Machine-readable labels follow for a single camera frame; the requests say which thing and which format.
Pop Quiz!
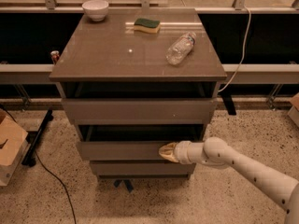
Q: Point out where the black stand leg right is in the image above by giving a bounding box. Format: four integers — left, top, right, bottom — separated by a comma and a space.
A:
221, 93, 236, 116

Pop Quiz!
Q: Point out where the red soda can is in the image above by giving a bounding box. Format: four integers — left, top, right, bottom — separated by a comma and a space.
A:
50, 50, 60, 64

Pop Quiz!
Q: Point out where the white cable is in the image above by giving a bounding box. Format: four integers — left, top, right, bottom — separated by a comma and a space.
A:
218, 7, 252, 94

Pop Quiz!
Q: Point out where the green yellow sponge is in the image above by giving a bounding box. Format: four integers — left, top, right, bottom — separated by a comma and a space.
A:
134, 18, 161, 34

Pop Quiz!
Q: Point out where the cardboard box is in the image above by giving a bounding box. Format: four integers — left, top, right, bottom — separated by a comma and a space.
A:
288, 92, 299, 127
0, 110, 28, 187

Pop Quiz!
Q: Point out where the grey drawer cabinet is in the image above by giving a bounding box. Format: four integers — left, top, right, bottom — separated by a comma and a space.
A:
49, 7, 228, 194

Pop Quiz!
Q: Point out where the grey top drawer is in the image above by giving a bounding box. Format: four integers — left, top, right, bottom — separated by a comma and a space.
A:
62, 99, 217, 125

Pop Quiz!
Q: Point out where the grey bottom drawer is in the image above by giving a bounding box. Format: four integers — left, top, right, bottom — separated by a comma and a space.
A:
90, 161, 195, 179

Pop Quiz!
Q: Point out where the grey drawer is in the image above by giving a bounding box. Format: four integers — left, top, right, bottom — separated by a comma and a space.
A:
62, 99, 217, 125
78, 124, 204, 161
90, 161, 195, 179

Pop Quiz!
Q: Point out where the cardboard box left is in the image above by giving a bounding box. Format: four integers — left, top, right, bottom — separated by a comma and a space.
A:
0, 110, 28, 187

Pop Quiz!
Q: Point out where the clear plastic water bottle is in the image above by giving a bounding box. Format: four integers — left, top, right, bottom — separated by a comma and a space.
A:
166, 32, 196, 65

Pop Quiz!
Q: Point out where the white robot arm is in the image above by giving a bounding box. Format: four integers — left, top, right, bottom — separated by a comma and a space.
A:
159, 137, 299, 224

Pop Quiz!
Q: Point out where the cardboard box right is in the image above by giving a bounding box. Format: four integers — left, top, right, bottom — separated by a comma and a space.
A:
288, 92, 299, 127

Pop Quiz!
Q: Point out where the black floor cable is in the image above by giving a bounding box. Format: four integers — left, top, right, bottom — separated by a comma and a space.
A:
0, 104, 78, 224

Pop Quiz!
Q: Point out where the black stand leg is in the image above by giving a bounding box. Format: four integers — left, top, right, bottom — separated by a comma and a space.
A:
221, 93, 236, 116
21, 109, 53, 167

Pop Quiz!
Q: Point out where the white ceramic bowl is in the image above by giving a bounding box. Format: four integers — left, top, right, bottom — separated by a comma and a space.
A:
82, 0, 109, 21

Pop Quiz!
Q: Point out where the black stand leg left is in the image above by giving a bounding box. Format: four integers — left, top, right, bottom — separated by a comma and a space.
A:
21, 109, 53, 167

